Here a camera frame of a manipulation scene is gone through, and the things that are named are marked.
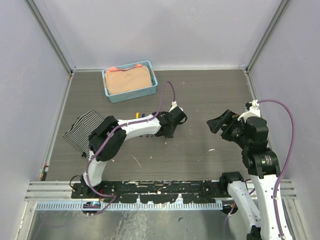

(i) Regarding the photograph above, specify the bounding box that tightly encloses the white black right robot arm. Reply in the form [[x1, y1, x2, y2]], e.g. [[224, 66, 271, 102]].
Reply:
[[206, 109, 293, 240]]

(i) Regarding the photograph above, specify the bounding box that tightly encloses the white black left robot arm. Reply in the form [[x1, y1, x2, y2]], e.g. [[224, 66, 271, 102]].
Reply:
[[72, 103, 188, 199]]

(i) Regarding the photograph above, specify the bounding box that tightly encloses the peach folded cloth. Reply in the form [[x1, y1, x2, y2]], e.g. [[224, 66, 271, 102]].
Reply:
[[104, 63, 152, 95]]

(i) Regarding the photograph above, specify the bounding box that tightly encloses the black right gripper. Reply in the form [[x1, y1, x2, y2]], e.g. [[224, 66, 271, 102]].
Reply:
[[207, 108, 251, 148]]

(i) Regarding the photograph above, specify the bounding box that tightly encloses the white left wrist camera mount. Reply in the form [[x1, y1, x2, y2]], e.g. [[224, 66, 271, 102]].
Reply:
[[169, 101, 178, 112]]

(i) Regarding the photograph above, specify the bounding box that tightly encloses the blue plastic basket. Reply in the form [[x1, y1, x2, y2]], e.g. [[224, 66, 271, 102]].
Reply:
[[101, 60, 158, 104]]

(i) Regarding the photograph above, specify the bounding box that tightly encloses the slotted cable duct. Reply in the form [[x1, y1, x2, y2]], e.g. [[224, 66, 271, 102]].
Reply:
[[35, 200, 223, 211]]

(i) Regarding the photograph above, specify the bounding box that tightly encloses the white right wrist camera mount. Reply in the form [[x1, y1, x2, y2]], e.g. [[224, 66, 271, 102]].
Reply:
[[237, 99, 261, 122]]

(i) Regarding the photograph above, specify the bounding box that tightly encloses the black white striped cloth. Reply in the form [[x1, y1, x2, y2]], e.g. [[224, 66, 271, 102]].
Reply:
[[62, 110, 104, 161]]

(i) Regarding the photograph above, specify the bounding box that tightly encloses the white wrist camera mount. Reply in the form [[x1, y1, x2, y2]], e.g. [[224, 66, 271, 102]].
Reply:
[[237, 99, 261, 122], [169, 101, 178, 112]]

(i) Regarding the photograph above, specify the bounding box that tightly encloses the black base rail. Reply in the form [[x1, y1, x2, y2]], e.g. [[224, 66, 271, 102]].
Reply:
[[71, 180, 230, 204]]

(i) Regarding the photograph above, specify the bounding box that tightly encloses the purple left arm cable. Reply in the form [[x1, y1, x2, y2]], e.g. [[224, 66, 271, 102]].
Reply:
[[84, 80, 176, 215]]

